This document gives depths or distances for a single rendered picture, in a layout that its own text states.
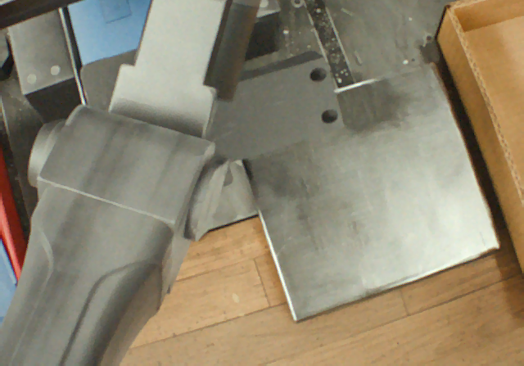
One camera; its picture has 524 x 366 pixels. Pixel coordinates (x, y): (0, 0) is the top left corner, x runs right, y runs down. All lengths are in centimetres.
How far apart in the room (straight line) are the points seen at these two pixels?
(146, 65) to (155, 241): 11
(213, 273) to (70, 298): 40
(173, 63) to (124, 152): 7
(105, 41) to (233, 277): 20
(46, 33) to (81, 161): 34
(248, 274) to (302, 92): 24
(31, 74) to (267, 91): 24
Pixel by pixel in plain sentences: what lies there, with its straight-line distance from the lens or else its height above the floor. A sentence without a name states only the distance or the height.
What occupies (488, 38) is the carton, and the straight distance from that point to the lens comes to 90.
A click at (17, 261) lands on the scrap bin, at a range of 80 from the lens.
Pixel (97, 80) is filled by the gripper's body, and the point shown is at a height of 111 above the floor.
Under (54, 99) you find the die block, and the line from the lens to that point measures 83.
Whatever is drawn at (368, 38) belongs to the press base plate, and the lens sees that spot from 89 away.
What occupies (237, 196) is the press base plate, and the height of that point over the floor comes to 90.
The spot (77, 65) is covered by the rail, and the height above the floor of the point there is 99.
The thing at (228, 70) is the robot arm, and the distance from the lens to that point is 56.
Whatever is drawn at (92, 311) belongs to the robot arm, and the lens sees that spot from 44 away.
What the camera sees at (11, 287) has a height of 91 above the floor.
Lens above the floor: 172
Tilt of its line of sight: 75 degrees down
